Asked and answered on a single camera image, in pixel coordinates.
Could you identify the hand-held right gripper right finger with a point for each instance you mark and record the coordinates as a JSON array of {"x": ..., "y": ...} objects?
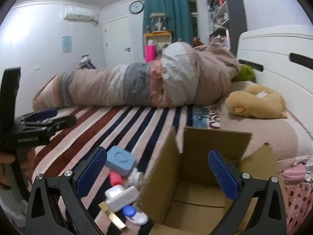
[{"x": 223, "y": 176}]

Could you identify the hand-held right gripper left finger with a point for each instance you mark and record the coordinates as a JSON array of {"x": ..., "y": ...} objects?
[{"x": 91, "y": 171}]

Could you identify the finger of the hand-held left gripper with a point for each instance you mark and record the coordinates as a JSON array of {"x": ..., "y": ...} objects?
[
  {"x": 45, "y": 113},
  {"x": 64, "y": 122}
]

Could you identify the small pink bottle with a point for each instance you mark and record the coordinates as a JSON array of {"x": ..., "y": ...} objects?
[{"x": 115, "y": 179}]

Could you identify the light blue square case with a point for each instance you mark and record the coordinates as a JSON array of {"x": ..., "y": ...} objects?
[{"x": 119, "y": 160}]

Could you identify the brown cardboard box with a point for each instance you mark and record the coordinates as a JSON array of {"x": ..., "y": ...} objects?
[{"x": 195, "y": 205}]

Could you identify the white plastic case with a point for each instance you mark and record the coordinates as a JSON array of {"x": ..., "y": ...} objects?
[{"x": 122, "y": 198}]

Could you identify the white bottle with clear cap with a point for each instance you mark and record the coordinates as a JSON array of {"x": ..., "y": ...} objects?
[{"x": 134, "y": 177}]

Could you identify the gold tube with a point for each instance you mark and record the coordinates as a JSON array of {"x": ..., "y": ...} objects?
[{"x": 111, "y": 214}]

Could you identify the blue white contact lens case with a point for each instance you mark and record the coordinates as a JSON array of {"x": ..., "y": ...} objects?
[{"x": 137, "y": 217}]

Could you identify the person's left hand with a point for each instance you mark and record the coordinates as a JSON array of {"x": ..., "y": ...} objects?
[{"x": 6, "y": 158}]

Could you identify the striped plush blanket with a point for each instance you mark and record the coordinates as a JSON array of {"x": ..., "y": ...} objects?
[{"x": 110, "y": 127}]

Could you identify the pink grey rolled quilt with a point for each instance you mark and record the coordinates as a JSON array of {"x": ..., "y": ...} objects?
[{"x": 122, "y": 85}]

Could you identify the pink cloth pouch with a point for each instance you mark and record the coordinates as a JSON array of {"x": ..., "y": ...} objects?
[{"x": 294, "y": 172}]

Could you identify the tan plush toy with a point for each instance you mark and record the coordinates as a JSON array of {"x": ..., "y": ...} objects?
[{"x": 259, "y": 105}]

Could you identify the pink polka dot cloth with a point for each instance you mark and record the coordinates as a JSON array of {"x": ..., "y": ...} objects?
[{"x": 299, "y": 200}]

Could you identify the white door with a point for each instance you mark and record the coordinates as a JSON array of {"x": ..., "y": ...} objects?
[{"x": 117, "y": 44}]

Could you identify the green plush toy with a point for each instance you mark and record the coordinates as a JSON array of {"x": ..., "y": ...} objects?
[{"x": 245, "y": 73}]

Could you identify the white air conditioner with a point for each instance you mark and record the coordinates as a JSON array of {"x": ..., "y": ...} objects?
[{"x": 79, "y": 13}]

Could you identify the pink bag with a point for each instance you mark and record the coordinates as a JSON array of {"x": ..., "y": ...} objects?
[{"x": 150, "y": 52}]

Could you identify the yellow shelf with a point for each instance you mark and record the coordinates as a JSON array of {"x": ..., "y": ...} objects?
[{"x": 159, "y": 33}]

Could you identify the white bed headboard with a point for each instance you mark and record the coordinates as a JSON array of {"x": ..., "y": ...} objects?
[{"x": 276, "y": 51}]

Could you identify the glass display case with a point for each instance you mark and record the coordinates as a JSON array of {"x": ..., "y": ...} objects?
[{"x": 158, "y": 22}]

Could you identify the brown teddy bear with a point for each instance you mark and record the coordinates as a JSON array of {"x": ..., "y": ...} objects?
[{"x": 197, "y": 42}]

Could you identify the teal curtain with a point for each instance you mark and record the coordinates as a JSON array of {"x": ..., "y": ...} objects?
[{"x": 178, "y": 19}]

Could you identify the dark tall bookshelf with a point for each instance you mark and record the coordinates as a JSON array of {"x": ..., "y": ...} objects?
[{"x": 234, "y": 17}]

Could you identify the window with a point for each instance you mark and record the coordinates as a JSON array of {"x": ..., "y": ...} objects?
[{"x": 193, "y": 17}]

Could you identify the light blue wall poster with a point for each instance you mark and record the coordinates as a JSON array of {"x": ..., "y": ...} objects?
[{"x": 67, "y": 44}]

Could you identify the round wall clock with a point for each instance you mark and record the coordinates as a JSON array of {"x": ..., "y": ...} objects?
[{"x": 136, "y": 7}]

